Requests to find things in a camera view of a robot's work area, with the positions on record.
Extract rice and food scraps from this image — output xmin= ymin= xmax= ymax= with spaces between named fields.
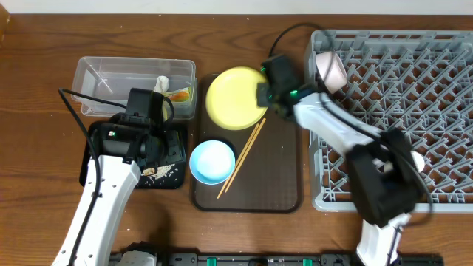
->
xmin=142 ymin=164 xmax=177 ymax=183

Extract wooden chopstick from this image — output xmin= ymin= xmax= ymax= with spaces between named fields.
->
xmin=217 ymin=123 xmax=259 ymax=199
xmin=223 ymin=118 xmax=266 ymax=193

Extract yellow plate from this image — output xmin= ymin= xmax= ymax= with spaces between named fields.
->
xmin=205 ymin=66 xmax=267 ymax=131

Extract pink white bowl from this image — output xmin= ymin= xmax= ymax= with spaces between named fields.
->
xmin=315 ymin=51 xmax=347 ymax=94

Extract green snack wrapper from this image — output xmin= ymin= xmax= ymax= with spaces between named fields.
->
xmin=163 ymin=87 xmax=191 ymax=103

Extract white tissue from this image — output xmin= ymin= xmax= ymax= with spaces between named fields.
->
xmin=154 ymin=75 xmax=169 ymax=93

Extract light blue bowl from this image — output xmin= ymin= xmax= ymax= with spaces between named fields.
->
xmin=189 ymin=140 xmax=236 ymax=185

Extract pale green cup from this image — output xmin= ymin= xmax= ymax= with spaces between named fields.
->
xmin=383 ymin=151 xmax=426 ymax=172

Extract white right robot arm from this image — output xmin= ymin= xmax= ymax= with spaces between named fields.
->
xmin=256 ymin=83 xmax=429 ymax=265

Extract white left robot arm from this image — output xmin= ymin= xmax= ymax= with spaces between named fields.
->
xmin=53 ymin=113 xmax=187 ymax=265

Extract black waste tray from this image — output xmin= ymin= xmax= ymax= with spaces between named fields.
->
xmin=80 ymin=119 xmax=186 ymax=193

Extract grey dishwasher rack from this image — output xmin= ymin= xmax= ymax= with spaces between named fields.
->
xmin=304 ymin=30 xmax=472 ymax=214

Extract clear plastic bin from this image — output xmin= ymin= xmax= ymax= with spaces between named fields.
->
xmin=72 ymin=56 xmax=197 ymax=120

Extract dark brown serving tray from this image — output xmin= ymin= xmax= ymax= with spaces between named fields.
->
xmin=189 ymin=73 xmax=304 ymax=214

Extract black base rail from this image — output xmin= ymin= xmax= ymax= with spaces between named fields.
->
xmin=110 ymin=242 xmax=444 ymax=266

